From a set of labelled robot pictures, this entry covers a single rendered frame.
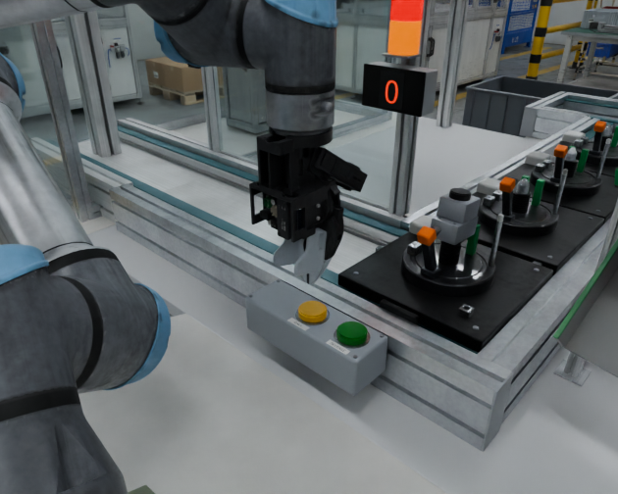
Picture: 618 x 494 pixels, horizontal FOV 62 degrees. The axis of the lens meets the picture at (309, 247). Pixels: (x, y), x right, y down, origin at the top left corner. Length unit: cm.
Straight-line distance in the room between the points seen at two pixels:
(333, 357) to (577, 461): 32
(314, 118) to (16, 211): 34
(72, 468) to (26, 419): 5
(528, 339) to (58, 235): 58
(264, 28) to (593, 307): 49
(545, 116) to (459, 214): 123
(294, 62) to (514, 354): 44
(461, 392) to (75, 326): 44
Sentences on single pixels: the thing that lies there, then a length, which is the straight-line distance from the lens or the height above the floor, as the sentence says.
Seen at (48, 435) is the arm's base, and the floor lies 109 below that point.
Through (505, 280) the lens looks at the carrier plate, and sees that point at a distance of 83.
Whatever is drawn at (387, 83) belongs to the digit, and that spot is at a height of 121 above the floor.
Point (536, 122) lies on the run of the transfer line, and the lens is 198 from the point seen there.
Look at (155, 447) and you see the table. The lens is 72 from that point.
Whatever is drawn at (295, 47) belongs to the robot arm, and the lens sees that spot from 53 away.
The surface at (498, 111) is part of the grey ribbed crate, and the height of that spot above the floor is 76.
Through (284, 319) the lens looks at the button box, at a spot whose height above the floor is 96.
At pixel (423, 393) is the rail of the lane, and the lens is 71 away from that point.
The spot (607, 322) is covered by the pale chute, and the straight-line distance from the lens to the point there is 69.
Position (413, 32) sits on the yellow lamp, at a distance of 89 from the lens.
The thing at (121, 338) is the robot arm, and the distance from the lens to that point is 54.
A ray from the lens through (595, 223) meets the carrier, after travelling 108.
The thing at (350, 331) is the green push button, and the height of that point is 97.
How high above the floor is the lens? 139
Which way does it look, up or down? 29 degrees down
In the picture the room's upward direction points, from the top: straight up
